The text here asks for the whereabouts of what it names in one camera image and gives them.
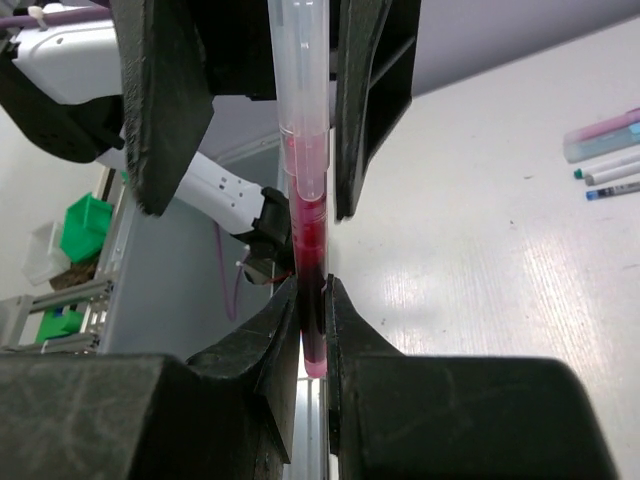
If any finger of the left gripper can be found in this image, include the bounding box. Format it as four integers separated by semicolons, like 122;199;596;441
110;0;276;216
332;0;421;221

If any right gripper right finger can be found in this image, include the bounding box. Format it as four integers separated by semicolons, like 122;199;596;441
325;277;618;479

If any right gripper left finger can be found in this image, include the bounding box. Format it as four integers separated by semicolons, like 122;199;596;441
1;279;299;479

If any red gel pen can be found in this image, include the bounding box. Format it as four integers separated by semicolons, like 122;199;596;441
281;129;328;378

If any light blue highlighter pen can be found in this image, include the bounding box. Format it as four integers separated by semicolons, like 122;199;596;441
563;122;639;164

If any white teal marker pen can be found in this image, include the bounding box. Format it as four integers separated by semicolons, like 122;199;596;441
573;153;639;180

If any pink highlighter pen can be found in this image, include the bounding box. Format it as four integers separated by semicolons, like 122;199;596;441
563;108;639;144

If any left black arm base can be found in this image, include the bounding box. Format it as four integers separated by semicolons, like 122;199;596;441
242;239;296;286

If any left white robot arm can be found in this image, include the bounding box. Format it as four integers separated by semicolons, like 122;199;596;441
1;1;421;266

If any green storage bin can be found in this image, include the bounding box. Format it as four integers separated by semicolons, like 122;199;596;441
60;193;113;263
36;308;84;343

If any white storage bin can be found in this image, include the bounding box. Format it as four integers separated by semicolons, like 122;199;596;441
21;221;71;286

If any aluminium frame rail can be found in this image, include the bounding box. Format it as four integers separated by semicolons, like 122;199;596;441
94;134;331;480

